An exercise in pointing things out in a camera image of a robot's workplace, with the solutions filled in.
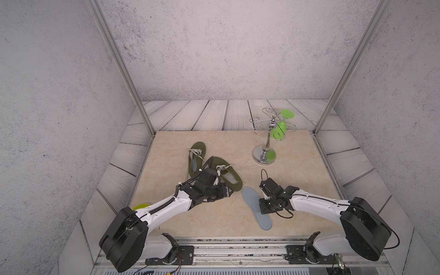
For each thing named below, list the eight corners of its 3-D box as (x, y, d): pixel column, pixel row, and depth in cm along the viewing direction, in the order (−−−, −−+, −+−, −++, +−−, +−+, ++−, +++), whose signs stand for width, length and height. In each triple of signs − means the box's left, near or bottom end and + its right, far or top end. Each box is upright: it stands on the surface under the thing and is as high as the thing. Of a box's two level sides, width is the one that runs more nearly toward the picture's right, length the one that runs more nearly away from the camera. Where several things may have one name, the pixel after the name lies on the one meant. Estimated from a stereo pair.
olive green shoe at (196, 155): (187, 176, 100) (185, 169, 95) (192, 146, 115) (191, 139, 110) (203, 176, 100) (201, 169, 95) (206, 146, 115) (205, 139, 110)
